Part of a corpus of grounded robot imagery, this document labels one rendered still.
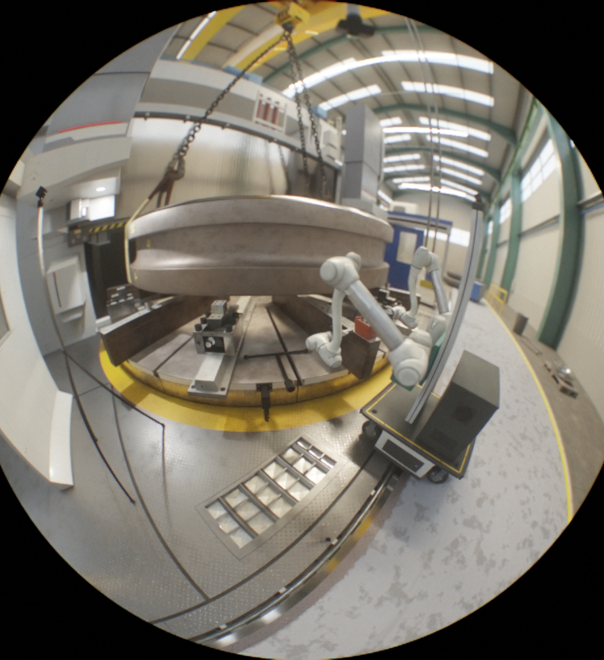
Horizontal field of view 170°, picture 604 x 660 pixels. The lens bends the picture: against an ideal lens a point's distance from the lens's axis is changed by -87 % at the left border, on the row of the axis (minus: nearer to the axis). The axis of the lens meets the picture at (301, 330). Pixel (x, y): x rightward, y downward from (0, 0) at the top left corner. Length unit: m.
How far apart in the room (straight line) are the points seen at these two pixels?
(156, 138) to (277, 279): 3.83
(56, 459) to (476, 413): 3.02
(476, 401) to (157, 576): 2.05
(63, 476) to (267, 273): 2.60
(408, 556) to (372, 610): 0.42
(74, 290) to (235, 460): 3.46
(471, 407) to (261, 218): 2.01
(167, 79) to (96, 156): 5.11
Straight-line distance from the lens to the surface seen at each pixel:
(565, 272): 10.05
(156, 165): 4.45
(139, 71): 3.66
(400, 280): 6.95
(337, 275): 0.95
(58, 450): 2.37
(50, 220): 3.49
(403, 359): 0.98
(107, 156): 2.46
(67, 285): 3.98
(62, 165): 2.55
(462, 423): 1.35
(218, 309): 1.79
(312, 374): 1.78
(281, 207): 1.85
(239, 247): 1.98
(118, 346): 2.33
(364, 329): 1.64
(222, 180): 4.78
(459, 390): 1.24
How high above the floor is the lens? 1.41
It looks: 26 degrees down
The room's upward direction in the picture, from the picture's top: 5 degrees clockwise
